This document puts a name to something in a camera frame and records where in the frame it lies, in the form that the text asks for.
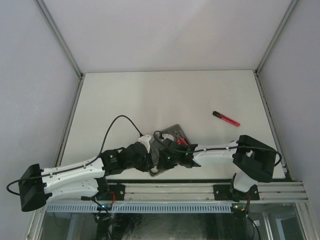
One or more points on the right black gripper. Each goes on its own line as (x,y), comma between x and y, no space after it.
(163,164)

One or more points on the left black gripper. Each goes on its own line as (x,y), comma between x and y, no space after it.
(147,166)

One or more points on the red black pliers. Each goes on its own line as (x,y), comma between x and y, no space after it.
(180,140)

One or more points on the grey plastic tool case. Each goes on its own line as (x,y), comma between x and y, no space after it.
(157,142)

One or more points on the red black utility knife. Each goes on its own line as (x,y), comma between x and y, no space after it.
(226,119)

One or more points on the black electrical tape roll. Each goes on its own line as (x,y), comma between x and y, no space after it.
(154,171)

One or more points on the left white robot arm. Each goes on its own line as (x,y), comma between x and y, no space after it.
(38,186)

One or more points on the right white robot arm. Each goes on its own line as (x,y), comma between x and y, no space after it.
(255,160)

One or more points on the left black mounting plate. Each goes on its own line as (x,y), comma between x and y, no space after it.
(115,192)

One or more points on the black mounting plate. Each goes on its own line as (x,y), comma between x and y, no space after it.
(224,192)
(115,192)

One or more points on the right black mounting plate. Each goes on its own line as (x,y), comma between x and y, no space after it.
(224,192)

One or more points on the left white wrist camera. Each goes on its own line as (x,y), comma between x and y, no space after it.
(146,140)

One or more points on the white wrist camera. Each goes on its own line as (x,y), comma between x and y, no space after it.
(168,136)
(146,140)

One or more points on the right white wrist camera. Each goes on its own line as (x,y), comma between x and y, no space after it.
(168,136)

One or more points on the blue slotted cable duct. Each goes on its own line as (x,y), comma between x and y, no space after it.
(141,208)

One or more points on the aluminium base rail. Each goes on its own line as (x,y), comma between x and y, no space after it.
(274,192)

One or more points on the left aluminium frame post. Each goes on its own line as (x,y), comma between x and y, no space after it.
(53,27)

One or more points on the aluminium frame post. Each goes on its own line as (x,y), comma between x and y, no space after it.
(257,72)
(53,27)

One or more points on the right aluminium frame post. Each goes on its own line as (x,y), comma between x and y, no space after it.
(257,72)

